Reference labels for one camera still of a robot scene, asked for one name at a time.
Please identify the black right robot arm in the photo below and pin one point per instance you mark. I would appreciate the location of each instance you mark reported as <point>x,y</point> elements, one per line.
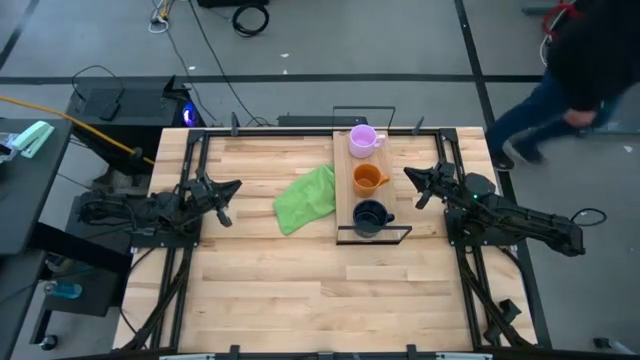
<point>525,222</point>

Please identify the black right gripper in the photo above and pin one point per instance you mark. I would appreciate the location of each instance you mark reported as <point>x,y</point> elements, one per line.
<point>447,187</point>

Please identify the green microfibre cloth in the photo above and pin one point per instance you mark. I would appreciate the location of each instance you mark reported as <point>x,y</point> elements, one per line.
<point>305,200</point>

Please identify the black mug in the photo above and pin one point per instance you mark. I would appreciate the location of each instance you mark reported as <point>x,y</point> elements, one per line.
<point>370,220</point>

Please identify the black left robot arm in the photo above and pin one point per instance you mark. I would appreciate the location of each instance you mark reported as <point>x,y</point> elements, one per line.
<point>150,212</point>

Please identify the black floor box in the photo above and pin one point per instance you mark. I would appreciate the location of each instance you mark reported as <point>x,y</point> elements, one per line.
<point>225,3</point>

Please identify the black frame bracket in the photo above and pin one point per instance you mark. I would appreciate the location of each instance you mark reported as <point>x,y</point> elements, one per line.
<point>235,125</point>
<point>418,126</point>

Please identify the person's hand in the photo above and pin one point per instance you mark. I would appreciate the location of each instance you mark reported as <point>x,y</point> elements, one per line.
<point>580,118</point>

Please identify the pink mug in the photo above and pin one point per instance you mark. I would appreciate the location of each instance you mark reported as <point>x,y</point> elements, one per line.
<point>362,142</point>

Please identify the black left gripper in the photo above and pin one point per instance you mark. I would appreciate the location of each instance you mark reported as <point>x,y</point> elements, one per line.
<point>205,194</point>

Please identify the walking person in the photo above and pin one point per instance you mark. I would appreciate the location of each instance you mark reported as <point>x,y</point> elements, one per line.
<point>595,60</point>

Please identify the grey floor bracket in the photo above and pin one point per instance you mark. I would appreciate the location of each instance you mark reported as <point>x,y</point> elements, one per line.
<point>615,347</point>

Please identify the black castor wheel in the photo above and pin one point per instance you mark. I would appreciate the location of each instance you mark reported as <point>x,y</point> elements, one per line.
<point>49,342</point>

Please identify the orange mug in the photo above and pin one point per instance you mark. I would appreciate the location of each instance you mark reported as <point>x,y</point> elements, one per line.
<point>367,182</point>

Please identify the black desk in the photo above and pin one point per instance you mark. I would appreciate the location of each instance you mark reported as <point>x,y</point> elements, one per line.
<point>30,200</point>

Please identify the wooden shelf with black frame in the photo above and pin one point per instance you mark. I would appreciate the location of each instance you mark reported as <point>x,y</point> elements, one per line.
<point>342,210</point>

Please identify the black flat box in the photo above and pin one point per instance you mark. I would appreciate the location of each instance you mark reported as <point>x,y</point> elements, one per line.
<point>320,121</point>

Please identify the black computer case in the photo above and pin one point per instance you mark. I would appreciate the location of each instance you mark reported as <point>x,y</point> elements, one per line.
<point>130,115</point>

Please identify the mint green stapler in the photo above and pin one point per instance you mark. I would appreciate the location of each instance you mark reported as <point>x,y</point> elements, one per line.
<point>35,137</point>

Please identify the black side platform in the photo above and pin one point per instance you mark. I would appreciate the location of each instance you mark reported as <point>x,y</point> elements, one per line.
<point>100,305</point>

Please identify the grey stand foot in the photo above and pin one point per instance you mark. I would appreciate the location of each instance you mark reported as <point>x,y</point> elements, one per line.
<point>625,127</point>

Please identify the black aluminium table frame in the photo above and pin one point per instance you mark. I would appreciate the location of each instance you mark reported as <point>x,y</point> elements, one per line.
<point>176,310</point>

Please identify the blue bottle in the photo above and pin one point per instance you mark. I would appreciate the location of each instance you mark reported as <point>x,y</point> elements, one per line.
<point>65,290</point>

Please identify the red and black cart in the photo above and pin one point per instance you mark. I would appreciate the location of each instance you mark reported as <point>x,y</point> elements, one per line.
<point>549,19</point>

